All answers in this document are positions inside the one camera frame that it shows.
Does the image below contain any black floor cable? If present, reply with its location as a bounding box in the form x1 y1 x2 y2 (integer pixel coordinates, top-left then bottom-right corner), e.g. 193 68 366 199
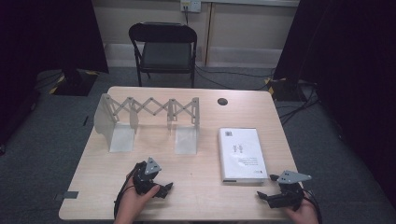
194 63 276 91

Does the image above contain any grey floor tape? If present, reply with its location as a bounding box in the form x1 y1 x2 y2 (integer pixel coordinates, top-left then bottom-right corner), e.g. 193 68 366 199
54 190 79 202

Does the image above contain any dark curtain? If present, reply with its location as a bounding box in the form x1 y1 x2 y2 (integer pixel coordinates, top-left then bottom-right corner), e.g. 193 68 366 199
0 0 110 147
273 0 396 200

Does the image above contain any black stand base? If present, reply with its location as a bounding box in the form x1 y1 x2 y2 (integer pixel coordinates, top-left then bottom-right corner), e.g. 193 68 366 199
49 68 99 97
264 77 314 103

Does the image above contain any person's right hand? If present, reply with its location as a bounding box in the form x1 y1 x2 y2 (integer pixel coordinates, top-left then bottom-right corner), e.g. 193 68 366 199
284 189 320 224

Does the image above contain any white expandable bookend rack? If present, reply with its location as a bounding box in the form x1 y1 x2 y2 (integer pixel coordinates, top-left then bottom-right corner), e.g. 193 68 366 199
93 92 201 156

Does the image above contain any bundle of black floor cables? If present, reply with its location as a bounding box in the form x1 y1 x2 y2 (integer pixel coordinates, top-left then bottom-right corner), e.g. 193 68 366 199
276 81 323 127

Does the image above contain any black folding chair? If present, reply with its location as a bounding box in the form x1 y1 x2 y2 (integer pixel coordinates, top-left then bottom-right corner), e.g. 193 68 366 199
128 21 199 89

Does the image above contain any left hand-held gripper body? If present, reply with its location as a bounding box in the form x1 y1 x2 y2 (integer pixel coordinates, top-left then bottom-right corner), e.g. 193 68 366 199
133 157 163 196

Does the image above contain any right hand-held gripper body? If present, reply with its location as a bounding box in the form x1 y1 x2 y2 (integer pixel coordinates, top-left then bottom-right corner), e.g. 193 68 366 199
266 170 312 209

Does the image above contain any person's left hand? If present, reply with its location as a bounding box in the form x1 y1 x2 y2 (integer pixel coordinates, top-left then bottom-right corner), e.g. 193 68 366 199
113 175 162 224

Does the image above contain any white wall socket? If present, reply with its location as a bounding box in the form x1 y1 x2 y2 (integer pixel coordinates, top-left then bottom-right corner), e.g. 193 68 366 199
180 0 203 14

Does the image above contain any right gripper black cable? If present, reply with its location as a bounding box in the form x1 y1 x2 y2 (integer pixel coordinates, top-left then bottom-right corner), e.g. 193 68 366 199
302 189 323 224

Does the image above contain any white book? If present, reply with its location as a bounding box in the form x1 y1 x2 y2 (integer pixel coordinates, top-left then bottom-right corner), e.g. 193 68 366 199
218 127 269 184

